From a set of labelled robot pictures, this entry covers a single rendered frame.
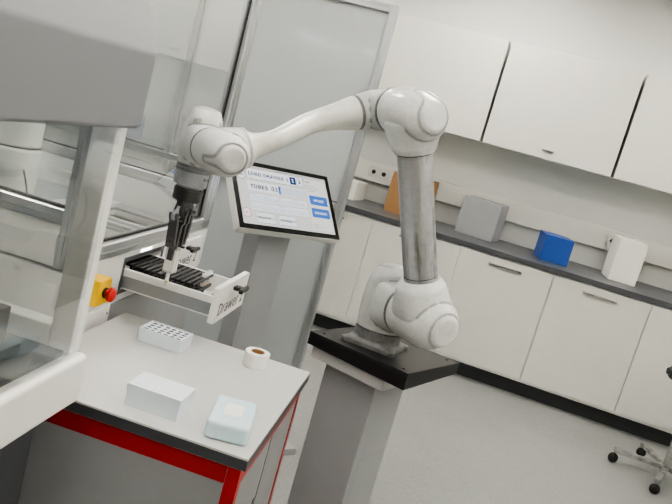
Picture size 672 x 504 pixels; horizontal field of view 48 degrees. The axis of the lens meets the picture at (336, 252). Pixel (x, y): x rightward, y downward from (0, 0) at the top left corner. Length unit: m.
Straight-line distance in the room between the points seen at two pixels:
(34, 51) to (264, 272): 2.23
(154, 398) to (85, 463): 0.21
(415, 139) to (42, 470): 1.21
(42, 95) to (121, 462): 0.87
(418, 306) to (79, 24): 1.31
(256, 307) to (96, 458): 1.64
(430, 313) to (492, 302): 2.92
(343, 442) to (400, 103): 1.09
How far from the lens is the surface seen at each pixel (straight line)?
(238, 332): 3.28
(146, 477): 1.73
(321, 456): 2.53
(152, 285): 2.24
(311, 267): 3.92
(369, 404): 2.39
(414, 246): 2.15
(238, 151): 1.79
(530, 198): 5.71
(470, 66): 5.40
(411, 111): 2.01
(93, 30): 1.26
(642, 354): 5.18
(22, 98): 1.13
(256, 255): 3.18
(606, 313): 5.10
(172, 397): 1.69
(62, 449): 1.79
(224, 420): 1.65
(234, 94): 2.76
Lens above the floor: 1.49
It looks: 10 degrees down
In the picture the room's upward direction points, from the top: 15 degrees clockwise
